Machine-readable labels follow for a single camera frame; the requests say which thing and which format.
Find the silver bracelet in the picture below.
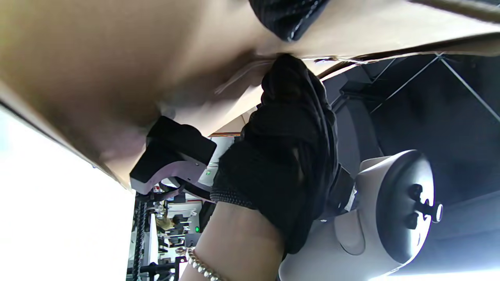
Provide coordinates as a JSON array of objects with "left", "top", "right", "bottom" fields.
[{"left": 185, "top": 248, "right": 224, "bottom": 281}]

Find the person's right hand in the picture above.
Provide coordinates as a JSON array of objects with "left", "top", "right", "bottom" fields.
[{"left": 210, "top": 53, "right": 340, "bottom": 254}]

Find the person's left hand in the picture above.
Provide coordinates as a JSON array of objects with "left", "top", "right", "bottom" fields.
[{"left": 249, "top": 0, "right": 330, "bottom": 42}]

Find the person's right forearm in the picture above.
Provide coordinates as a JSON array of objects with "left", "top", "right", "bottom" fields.
[{"left": 180, "top": 202, "right": 286, "bottom": 281}]

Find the brown document pouch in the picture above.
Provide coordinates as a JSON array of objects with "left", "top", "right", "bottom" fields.
[{"left": 0, "top": 0, "right": 500, "bottom": 192}]

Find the metal equipment rack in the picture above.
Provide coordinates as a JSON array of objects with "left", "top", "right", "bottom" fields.
[{"left": 127, "top": 183, "right": 213, "bottom": 281}]

